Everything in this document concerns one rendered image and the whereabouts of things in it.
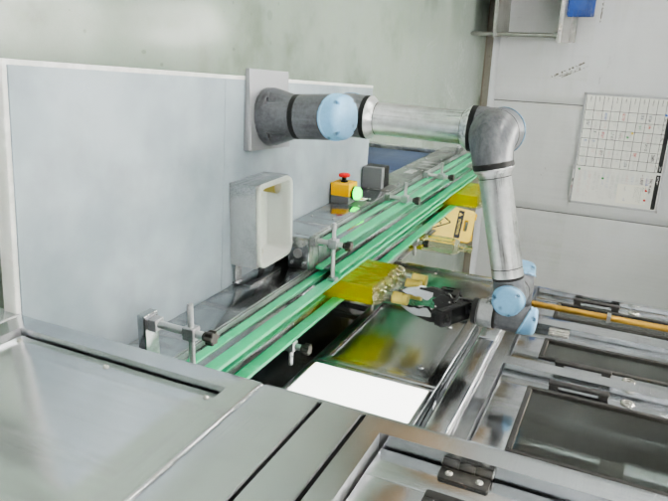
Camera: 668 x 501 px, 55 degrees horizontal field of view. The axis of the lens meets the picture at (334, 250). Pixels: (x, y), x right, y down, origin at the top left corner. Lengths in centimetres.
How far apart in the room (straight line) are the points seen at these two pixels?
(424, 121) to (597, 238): 620
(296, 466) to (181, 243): 85
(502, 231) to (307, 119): 55
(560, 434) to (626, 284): 635
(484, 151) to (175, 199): 71
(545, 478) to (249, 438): 35
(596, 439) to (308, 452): 98
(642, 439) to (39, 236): 137
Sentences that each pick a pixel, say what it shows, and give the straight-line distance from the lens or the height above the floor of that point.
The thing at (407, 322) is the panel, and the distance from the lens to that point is 199.
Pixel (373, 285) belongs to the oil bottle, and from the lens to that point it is 182.
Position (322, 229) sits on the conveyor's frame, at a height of 87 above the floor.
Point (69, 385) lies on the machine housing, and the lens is 101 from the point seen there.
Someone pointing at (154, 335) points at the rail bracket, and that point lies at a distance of 134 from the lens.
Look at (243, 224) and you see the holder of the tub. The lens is 167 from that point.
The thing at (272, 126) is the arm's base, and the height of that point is 82.
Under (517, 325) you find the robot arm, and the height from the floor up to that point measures 147.
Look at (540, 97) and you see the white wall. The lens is 761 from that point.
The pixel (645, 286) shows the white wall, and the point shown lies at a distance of 794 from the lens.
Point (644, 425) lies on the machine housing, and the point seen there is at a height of 180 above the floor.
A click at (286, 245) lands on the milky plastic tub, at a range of 180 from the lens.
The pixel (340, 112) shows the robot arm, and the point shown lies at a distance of 164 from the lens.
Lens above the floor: 166
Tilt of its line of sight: 23 degrees down
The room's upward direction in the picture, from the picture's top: 100 degrees clockwise
